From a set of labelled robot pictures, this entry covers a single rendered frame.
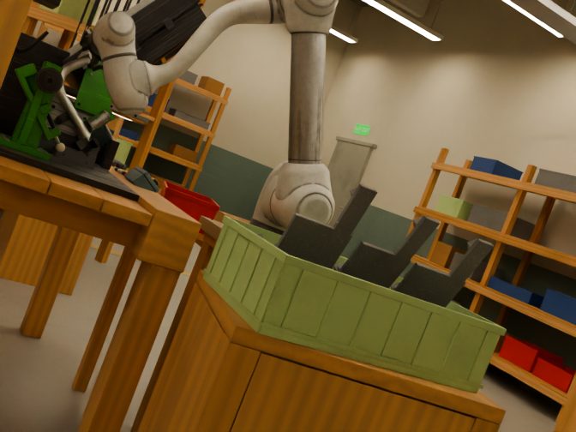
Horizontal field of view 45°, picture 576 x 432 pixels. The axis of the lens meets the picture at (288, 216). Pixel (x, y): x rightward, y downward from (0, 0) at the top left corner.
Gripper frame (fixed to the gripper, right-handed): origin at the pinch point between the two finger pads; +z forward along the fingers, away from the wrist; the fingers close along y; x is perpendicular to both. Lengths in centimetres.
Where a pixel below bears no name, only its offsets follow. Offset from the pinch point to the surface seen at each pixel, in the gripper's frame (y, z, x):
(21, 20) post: 6, -57, 30
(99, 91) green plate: -10.6, 5.5, -1.1
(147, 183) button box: -45.1, -2.9, 0.9
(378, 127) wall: -163, 651, -603
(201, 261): -76, -14, 0
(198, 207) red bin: -62, 10, -17
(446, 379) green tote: -110, -107, -9
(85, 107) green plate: -13.8, 5.4, 6.0
